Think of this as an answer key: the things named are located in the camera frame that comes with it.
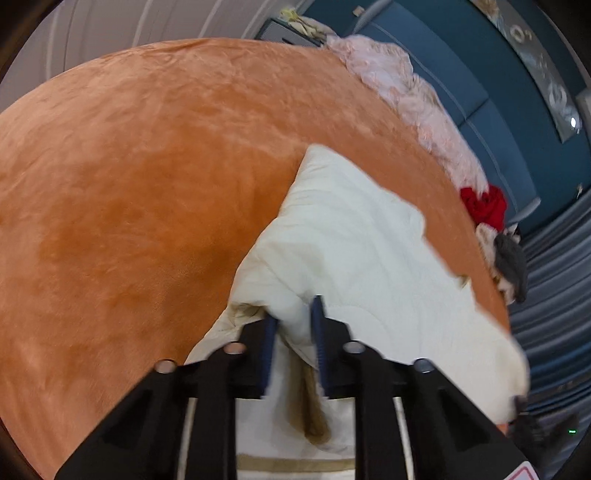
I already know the pink lace quilt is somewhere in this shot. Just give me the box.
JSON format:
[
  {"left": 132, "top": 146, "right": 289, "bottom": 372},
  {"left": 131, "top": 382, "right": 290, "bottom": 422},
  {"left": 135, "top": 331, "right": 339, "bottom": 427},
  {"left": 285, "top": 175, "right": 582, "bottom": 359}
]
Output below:
[{"left": 325, "top": 34, "right": 490, "bottom": 195}]

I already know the white padded jacket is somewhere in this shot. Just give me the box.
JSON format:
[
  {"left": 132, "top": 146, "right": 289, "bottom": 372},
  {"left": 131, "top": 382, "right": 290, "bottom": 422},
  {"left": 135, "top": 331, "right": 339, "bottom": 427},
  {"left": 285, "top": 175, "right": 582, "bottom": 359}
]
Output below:
[{"left": 178, "top": 144, "right": 532, "bottom": 480}]

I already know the cream fleece cloth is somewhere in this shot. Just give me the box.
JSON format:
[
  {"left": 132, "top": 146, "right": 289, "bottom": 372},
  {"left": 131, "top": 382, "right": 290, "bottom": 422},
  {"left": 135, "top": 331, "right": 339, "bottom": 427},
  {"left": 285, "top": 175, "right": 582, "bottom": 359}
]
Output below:
[{"left": 475, "top": 223, "right": 518, "bottom": 305}]

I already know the grey floral wall picture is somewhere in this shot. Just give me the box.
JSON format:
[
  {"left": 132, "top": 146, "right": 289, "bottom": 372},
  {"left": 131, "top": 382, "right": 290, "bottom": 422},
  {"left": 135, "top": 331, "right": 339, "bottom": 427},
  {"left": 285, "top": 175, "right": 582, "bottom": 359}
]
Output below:
[{"left": 480, "top": 0, "right": 583, "bottom": 144}]

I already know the red cloth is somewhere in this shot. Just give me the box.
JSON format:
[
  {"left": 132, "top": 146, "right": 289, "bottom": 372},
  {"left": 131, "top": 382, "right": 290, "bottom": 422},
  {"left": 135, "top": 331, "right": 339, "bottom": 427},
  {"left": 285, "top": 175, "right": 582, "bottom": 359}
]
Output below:
[{"left": 460, "top": 185, "right": 508, "bottom": 230}]

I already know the pale yellow cloth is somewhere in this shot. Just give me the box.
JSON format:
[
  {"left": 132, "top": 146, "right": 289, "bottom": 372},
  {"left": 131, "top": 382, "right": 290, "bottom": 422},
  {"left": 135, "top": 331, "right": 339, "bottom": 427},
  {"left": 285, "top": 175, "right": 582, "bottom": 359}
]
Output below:
[{"left": 279, "top": 7, "right": 334, "bottom": 41}]

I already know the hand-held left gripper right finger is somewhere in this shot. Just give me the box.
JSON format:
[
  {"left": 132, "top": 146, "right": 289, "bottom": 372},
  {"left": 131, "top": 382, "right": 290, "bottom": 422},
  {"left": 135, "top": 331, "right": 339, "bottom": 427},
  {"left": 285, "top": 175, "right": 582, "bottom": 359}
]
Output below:
[{"left": 310, "top": 295, "right": 531, "bottom": 480}]

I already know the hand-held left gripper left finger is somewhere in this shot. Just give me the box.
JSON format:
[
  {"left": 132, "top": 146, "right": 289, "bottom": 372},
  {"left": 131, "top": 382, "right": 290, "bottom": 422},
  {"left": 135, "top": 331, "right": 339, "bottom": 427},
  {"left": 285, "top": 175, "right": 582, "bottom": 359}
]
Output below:
[{"left": 54, "top": 318, "right": 280, "bottom": 480}]

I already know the grey cloth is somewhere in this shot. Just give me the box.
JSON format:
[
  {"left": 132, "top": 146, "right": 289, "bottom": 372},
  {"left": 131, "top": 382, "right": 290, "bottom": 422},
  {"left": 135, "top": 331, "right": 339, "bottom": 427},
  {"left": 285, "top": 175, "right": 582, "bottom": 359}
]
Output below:
[{"left": 494, "top": 231, "right": 529, "bottom": 303}]

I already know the grey-blue curtain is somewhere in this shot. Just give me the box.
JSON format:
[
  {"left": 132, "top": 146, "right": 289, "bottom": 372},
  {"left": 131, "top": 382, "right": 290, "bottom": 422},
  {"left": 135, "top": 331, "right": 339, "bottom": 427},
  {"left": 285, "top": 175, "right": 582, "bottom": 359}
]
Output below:
[{"left": 508, "top": 198, "right": 591, "bottom": 480}]

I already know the orange plush blanket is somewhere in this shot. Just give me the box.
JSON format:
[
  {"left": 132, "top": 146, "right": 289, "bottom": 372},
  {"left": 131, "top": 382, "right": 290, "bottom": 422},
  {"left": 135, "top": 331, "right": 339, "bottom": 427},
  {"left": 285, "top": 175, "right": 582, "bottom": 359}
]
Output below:
[{"left": 0, "top": 38, "right": 513, "bottom": 468}]

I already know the blue padded headboard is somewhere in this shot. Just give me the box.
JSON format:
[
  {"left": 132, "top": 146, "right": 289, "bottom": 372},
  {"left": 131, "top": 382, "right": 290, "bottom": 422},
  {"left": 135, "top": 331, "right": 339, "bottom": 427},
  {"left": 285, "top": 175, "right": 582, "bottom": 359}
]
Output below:
[{"left": 305, "top": 0, "right": 555, "bottom": 236}]

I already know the dark nightstand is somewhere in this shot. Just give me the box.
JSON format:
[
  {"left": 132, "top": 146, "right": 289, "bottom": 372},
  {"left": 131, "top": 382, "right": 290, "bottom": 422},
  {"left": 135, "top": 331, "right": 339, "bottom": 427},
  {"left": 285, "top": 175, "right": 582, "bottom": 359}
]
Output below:
[{"left": 256, "top": 18, "right": 321, "bottom": 47}]

